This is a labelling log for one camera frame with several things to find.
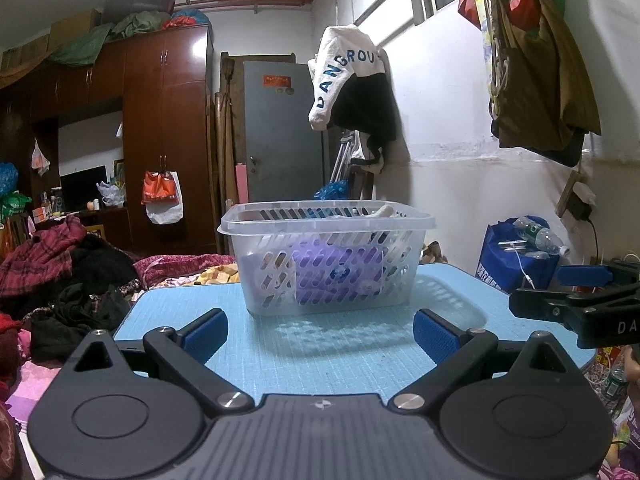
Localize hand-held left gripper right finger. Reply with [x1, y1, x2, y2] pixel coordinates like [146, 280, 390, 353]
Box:
[389, 308, 583, 415]

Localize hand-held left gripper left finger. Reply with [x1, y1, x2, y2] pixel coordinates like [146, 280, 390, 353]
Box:
[60, 308, 256, 415]

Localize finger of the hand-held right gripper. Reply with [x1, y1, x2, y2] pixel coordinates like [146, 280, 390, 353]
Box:
[508, 287, 601, 322]
[556, 262, 640, 292]

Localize clear plastic basket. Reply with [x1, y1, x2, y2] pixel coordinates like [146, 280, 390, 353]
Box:
[217, 201, 436, 317]

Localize blue shopping bag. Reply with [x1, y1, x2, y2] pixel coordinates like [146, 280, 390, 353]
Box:
[476, 216, 561, 294]

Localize green plastic bottle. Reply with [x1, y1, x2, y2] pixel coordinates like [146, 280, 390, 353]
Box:
[600, 355, 631, 403]

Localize clear plastic water bottle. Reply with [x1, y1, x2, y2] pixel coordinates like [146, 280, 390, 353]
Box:
[512, 216, 572, 257]

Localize yellow patterned blanket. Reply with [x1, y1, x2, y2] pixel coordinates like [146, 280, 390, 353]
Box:
[195, 262, 246, 286]

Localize magenta patterned blanket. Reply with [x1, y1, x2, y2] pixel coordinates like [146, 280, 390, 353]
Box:
[132, 254, 238, 291]

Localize brown fuzzy cloth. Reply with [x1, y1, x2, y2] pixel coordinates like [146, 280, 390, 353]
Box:
[420, 241, 448, 264]

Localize purple plastic container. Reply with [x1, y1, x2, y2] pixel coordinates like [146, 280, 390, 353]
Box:
[292, 240, 386, 306]

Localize pile of dark clothes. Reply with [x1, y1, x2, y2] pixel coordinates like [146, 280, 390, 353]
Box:
[20, 235, 146, 361]

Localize orange plastic bag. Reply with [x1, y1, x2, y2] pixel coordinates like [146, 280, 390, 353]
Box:
[141, 170, 177, 206]

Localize pink board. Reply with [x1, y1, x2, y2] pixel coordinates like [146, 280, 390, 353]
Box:
[235, 162, 250, 206]

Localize crumpled white plastic bag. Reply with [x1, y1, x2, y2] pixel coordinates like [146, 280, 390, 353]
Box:
[96, 180, 126, 207]

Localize blue plastic bag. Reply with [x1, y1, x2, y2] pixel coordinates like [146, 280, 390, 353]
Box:
[314, 179, 351, 202]

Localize pink printed blanket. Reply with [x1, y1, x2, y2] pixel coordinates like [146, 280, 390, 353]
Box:
[10, 355, 66, 441]

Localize red plaid cloth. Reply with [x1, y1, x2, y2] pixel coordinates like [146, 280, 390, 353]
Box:
[0, 215, 88, 301]

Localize black monitor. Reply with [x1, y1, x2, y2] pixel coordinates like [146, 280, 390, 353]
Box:
[60, 165, 108, 212]

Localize olive hanging cloth bag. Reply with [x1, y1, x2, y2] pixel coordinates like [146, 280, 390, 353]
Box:
[487, 0, 603, 168]

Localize leaning wooden planks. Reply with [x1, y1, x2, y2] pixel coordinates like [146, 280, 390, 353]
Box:
[206, 51, 246, 256]

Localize grey metal door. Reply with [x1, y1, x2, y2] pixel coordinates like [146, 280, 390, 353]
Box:
[243, 61, 331, 206]

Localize brown wooden wardrobe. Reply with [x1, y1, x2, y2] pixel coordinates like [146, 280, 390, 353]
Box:
[0, 25, 217, 261]

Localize small white hanging bag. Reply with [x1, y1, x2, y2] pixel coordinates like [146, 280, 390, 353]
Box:
[31, 138, 51, 176]

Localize white and black hanging jacket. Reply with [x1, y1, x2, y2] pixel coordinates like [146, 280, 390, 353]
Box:
[307, 25, 398, 168]

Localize green cloth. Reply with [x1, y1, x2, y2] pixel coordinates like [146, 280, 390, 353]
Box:
[47, 10, 173, 68]

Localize red and blue bundle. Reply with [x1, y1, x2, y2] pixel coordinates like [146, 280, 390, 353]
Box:
[160, 7, 211, 31]

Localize cardboard boxes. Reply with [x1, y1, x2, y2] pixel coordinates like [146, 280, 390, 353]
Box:
[0, 7, 103, 73]

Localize dark grey bag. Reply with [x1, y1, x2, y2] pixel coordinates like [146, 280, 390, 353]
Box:
[102, 0, 176, 23]

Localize wooden wall board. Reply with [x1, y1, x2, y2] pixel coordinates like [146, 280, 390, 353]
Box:
[555, 170, 591, 219]

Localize metal folding frame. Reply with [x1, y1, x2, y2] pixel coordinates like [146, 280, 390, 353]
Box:
[327, 130, 362, 183]

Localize yellow white printed strap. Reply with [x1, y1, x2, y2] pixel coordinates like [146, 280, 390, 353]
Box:
[467, 0, 502, 117]

